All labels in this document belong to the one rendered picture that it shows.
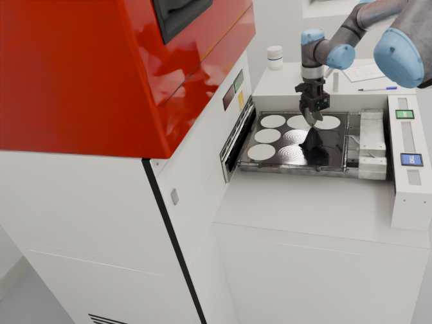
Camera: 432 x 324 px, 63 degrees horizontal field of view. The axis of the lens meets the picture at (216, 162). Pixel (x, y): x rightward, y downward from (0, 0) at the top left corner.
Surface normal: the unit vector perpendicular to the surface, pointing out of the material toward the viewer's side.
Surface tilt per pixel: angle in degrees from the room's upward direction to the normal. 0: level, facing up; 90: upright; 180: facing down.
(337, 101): 90
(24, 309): 0
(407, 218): 90
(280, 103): 90
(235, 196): 0
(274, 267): 90
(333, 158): 0
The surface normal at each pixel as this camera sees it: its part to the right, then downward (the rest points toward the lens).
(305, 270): -0.32, 0.60
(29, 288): -0.18, -0.80
